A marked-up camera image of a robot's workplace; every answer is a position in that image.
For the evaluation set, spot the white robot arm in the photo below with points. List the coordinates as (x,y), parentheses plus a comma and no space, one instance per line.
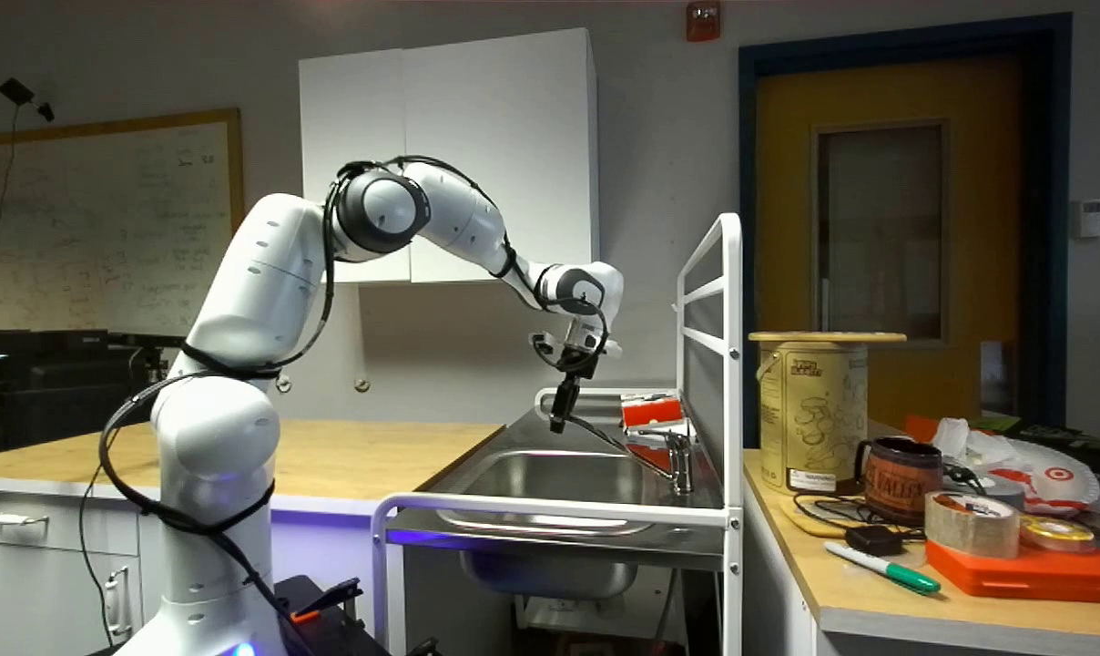
(260,278)

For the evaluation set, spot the yellow round tin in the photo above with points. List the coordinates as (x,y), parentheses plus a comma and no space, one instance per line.
(1057,533)

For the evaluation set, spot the red fire alarm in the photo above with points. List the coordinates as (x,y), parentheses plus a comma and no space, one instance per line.
(706,19)

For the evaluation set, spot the black wall mounted camera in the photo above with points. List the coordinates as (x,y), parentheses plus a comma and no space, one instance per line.
(20,92)

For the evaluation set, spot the yellow door with window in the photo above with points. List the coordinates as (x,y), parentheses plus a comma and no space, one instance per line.
(889,92)

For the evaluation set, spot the chrome faucet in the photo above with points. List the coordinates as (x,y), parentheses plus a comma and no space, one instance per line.
(678,466)

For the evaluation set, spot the orange package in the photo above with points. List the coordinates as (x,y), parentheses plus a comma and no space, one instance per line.
(649,409)

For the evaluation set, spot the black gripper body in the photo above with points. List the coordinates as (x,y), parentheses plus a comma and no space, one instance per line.
(575,355)

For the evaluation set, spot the white wall thermostat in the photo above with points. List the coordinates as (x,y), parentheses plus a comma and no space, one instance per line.
(1092,218)

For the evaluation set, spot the thin wooden board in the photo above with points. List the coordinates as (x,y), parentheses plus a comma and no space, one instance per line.
(828,338)

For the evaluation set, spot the stainless steel sink basin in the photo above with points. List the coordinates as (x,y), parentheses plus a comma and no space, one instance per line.
(553,475)

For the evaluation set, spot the black equipment stack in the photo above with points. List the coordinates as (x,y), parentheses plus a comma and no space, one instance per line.
(64,389)

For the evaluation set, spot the wood framed whiteboard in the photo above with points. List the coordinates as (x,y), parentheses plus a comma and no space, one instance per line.
(100,218)

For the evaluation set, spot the white base cabinet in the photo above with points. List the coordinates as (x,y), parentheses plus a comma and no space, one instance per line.
(43,571)

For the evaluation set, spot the black and red container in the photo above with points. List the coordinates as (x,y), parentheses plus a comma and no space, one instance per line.
(900,477)

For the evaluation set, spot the white plastic bag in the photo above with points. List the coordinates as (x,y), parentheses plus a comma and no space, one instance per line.
(1037,466)

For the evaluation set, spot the white wall cabinet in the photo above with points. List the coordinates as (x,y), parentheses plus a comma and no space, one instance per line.
(514,121)

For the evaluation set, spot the green capped marker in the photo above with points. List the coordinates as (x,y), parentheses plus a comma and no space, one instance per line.
(883,571)

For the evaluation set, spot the white metal frame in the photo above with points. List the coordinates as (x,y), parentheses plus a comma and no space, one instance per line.
(731,367)

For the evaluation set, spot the black and red device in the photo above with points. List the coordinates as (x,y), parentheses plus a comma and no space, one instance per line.
(326,619)

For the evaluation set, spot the flat orange box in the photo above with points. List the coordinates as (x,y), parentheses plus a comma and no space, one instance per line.
(1037,574)

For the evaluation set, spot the small black block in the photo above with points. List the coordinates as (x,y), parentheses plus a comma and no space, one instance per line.
(875,542)

